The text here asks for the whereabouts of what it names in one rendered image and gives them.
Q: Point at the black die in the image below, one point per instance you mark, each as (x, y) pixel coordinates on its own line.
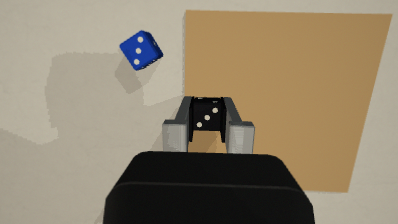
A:
(207, 114)

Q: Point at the blue die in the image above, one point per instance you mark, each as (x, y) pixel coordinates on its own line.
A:
(141, 50)

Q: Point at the tan flat mat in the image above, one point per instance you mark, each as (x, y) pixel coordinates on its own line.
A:
(304, 80)

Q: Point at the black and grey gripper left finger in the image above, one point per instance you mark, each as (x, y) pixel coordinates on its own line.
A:
(178, 133)

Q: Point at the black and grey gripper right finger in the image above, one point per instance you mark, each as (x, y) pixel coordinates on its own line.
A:
(237, 135)

